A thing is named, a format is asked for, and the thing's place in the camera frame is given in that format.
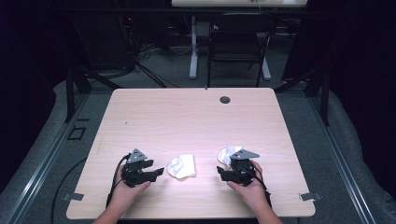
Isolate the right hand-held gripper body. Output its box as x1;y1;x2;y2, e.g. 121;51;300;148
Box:
229;148;261;188

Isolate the grey tape strip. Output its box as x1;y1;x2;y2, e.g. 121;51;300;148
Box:
62;192;85;202
299;191;323;202

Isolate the person's left hand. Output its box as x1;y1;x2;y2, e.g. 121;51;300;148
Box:
108;181;152;213

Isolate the black metal stand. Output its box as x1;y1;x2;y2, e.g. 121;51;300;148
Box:
64;64;123;124
274;67;331;127

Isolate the white desk with legs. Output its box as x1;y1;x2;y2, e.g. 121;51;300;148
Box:
171;0;308;80

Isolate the person's right hand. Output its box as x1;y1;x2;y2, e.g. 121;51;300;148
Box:
226;160;271;216

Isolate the white tissue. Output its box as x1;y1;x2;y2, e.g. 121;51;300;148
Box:
167;153;197;180
217;146;244;166

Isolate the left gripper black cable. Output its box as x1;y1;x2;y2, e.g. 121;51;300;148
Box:
105;153;132;209

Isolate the dark equipment cabinet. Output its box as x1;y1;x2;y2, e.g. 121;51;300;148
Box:
70;12;138;71

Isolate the black floor cable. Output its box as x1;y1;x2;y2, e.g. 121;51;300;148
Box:
50;157;89;224

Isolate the aluminium floor rail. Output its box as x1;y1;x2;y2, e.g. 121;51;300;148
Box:
5;92;92;224
309;92;378;224

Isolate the bundle of floor cables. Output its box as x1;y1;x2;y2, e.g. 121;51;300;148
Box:
135;39;181;89

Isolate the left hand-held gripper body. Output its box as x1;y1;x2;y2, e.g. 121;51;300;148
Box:
120;148;157;188

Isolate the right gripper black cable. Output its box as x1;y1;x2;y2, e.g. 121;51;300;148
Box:
254;169;273;209

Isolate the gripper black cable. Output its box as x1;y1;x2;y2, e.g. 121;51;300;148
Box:
105;153;132;209
254;169;273;209

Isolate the black folding chair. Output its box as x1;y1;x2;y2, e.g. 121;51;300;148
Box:
206;12;278;89

